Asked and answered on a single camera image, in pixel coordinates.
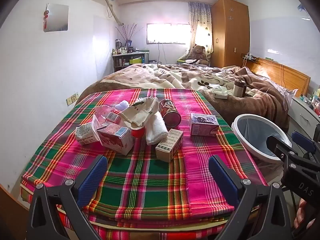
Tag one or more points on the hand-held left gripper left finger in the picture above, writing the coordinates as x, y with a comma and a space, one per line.
93, 177

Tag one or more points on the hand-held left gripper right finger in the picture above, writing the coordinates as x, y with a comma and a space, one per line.
222, 180

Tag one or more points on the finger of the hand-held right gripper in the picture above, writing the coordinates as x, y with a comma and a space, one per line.
280, 148
303, 142

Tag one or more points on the white round trash bin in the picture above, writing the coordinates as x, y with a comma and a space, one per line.
252, 135

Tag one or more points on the pink drink carton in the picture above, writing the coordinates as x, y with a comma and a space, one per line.
115, 140

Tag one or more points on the white grey carton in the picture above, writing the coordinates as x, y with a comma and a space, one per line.
85, 133

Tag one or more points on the purple drink carton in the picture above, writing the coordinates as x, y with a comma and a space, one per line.
203, 125

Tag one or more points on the brown green paper box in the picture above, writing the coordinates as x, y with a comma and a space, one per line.
168, 145

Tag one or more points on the clear crushed plastic bottle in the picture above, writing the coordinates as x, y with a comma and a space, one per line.
102, 112

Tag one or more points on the white towel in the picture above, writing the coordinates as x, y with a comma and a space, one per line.
156, 130

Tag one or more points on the beige printed cloth bag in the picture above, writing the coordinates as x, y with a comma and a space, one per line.
140, 111

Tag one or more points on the red printed can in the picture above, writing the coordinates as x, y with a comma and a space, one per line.
170, 112

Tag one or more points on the person's right hand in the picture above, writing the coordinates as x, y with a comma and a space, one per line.
305, 213

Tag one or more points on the grey nightstand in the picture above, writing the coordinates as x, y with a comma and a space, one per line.
303, 112

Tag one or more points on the pile of nightstand items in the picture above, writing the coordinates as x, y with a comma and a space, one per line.
313, 100

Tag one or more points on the pale pillow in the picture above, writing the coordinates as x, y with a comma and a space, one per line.
287, 90

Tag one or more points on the plaid blanket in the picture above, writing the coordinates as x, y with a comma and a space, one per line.
150, 185

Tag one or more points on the steel thermos flask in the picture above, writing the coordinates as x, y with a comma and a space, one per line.
239, 87

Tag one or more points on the wooden headboard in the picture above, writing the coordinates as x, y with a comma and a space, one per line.
280, 72

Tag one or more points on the white tissue box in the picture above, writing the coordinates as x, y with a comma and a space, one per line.
220, 93

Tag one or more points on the power strip with plugs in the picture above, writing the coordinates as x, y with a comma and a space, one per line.
250, 58

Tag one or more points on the brown printed blanket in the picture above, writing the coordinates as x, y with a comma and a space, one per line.
175, 77

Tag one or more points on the cluttered shelf unit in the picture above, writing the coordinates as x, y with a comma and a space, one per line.
128, 61

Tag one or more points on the brown teddy bear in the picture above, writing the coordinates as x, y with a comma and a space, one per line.
198, 53

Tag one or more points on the green flat box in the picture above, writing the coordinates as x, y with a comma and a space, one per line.
182, 60

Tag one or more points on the wooden wardrobe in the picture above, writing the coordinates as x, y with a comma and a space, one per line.
230, 32

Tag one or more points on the vase with dry branches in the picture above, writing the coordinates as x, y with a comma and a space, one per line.
128, 36

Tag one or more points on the patterned curtain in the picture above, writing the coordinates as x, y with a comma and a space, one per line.
200, 22

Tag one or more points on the window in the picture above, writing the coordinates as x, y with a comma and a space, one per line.
167, 33

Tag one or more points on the air conditioner pipe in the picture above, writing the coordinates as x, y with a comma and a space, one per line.
112, 11

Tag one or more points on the red hanging ornament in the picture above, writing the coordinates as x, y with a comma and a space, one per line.
46, 15

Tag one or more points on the wall socket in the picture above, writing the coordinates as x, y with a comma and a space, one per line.
72, 99

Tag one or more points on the silver wall sheet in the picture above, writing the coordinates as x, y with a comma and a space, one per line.
58, 17

